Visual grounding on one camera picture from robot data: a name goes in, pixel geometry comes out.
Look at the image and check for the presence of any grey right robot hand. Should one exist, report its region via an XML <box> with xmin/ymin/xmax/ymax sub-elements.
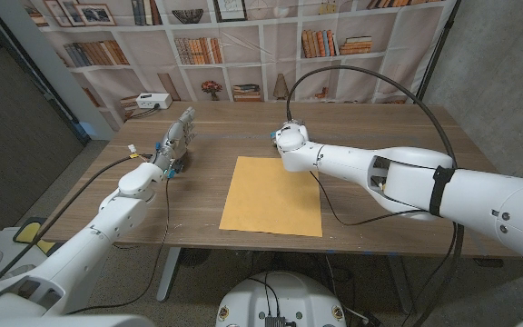
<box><xmin>269</xmin><ymin>118</ymin><xmax>310</xmax><ymax>148</ymax></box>

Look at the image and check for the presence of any grey metal table leg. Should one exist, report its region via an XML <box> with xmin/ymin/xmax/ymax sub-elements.
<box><xmin>386</xmin><ymin>253</ymin><xmax>417</xmax><ymax>314</ymax></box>
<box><xmin>156</xmin><ymin>247</ymin><xmax>183</xmax><ymax>303</ymax></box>

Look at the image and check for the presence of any black backdrop stand pole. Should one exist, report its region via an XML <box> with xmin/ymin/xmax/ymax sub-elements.
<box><xmin>413</xmin><ymin>0</ymin><xmax>462</xmax><ymax>104</ymax></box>

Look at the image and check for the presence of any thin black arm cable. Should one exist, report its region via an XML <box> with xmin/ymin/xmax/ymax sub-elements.
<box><xmin>309</xmin><ymin>170</ymin><xmax>430</xmax><ymax>227</ymax></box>
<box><xmin>66</xmin><ymin>176</ymin><xmax>172</xmax><ymax>315</ymax></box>

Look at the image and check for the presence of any yellow black padded object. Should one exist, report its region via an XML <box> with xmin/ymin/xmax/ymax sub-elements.
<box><xmin>13</xmin><ymin>216</ymin><xmax>48</xmax><ymax>245</ymax></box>

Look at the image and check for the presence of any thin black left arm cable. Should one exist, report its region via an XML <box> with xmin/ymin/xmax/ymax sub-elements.
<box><xmin>66</xmin><ymin>176</ymin><xmax>172</xmax><ymax>315</ymax></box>

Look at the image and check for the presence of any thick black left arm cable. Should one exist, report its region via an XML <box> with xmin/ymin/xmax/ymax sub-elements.
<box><xmin>0</xmin><ymin>153</ymin><xmax>154</xmax><ymax>285</ymax></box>

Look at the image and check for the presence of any printed bookshelf backdrop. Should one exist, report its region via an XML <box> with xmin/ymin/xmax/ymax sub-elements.
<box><xmin>19</xmin><ymin>0</ymin><xmax>461</xmax><ymax>134</ymax></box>

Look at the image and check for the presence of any white power strip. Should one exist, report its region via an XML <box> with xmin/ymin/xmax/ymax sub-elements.
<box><xmin>135</xmin><ymin>93</ymin><xmax>173</xmax><ymax>111</ymax></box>

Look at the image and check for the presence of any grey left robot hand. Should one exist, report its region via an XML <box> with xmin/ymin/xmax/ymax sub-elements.
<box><xmin>151</xmin><ymin>106</ymin><xmax>198</xmax><ymax>179</ymax></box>

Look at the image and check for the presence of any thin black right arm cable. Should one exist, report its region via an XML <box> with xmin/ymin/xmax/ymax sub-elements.
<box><xmin>309</xmin><ymin>170</ymin><xmax>430</xmax><ymax>227</ymax></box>

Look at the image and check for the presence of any black power cord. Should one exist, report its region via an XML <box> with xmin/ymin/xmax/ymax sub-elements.
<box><xmin>129</xmin><ymin>104</ymin><xmax>161</xmax><ymax>120</ymax></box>

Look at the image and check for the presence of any yellow-brown paper sheet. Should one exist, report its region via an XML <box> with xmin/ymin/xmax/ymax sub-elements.
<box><xmin>219</xmin><ymin>155</ymin><xmax>324</xmax><ymax>238</ymax></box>

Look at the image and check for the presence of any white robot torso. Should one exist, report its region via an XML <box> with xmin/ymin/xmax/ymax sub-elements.
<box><xmin>215</xmin><ymin>271</ymin><xmax>348</xmax><ymax>327</ymax></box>

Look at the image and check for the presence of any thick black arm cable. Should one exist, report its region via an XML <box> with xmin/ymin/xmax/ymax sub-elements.
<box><xmin>0</xmin><ymin>153</ymin><xmax>154</xmax><ymax>285</ymax></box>
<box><xmin>285</xmin><ymin>64</ymin><xmax>466</xmax><ymax>327</ymax></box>

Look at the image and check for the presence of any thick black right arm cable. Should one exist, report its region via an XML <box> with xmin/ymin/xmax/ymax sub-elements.
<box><xmin>285</xmin><ymin>64</ymin><xmax>466</xmax><ymax>327</ymax></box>

